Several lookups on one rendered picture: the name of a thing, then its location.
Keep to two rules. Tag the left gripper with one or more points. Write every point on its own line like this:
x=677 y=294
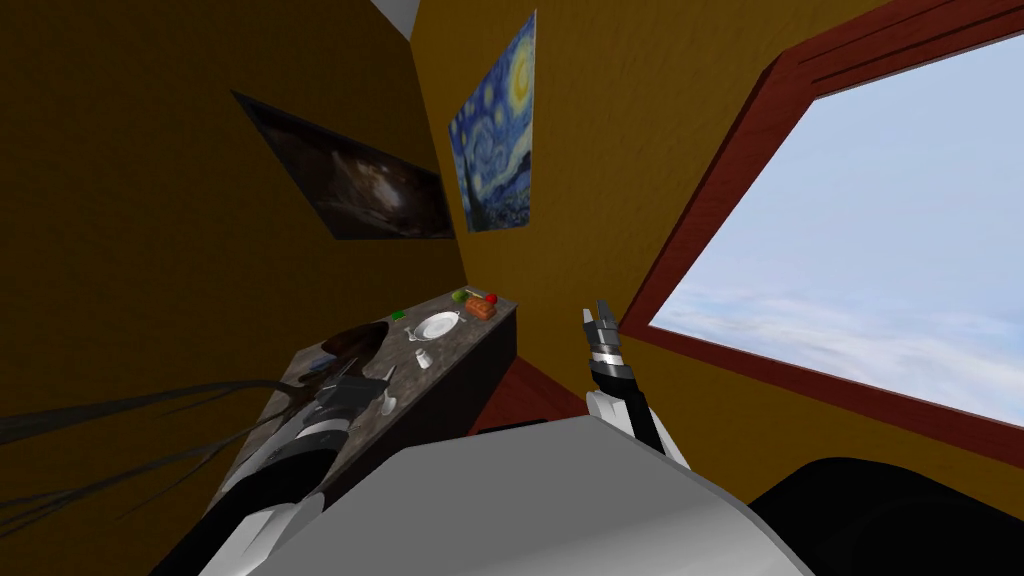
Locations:
x=352 y=394

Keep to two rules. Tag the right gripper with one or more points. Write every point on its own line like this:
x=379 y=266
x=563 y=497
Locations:
x=605 y=340

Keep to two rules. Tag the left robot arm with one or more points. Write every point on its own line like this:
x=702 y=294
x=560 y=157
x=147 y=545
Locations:
x=272 y=472

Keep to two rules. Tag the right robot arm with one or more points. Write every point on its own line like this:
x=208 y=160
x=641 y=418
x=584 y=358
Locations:
x=620 y=392

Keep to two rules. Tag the dark brown bowl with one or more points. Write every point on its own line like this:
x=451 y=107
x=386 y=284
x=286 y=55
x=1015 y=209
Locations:
x=356 y=340

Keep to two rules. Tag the white spoon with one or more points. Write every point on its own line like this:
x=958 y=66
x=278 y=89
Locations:
x=389 y=404

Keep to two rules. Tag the small blue object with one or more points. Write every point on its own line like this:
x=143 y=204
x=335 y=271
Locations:
x=322 y=365

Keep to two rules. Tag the small white cup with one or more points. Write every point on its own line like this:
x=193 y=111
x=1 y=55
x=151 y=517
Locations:
x=424 y=358

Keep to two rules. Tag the dark stone-topped table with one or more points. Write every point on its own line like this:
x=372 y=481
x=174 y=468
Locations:
x=448 y=360

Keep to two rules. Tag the white plate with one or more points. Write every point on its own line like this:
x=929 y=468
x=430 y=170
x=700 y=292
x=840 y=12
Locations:
x=437 y=326

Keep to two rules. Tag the orange bread loaf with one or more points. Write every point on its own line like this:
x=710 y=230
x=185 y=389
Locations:
x=480 y=309

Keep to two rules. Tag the green apple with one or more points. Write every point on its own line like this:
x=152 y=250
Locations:
x=459 y=296

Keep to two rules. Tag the dark framed picture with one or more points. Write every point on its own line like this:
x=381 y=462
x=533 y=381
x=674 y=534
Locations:
x=360 y=176

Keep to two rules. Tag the blue starry night painting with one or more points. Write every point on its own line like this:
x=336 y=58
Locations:
x=496 y=136

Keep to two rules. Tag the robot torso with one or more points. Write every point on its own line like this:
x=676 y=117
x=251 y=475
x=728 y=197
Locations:
x=528 y=512

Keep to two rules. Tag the dark long-leaved plant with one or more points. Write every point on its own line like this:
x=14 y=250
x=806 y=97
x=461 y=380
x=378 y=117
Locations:
x=120 y=408

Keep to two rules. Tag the red-framed window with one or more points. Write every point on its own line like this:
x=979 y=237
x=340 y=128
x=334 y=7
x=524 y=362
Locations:
x=872 y=240

